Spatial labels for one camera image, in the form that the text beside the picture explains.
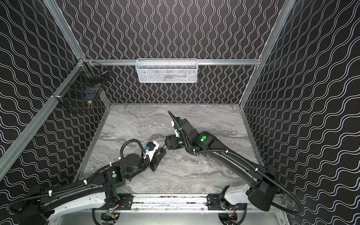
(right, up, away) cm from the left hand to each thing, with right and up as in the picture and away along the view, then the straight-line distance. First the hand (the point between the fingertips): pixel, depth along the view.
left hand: (165, 152), depth 69 cm
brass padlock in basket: (-47, +25, +14) cm, 55 cm away
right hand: (+2, +5, +5) cm, 7 cm away
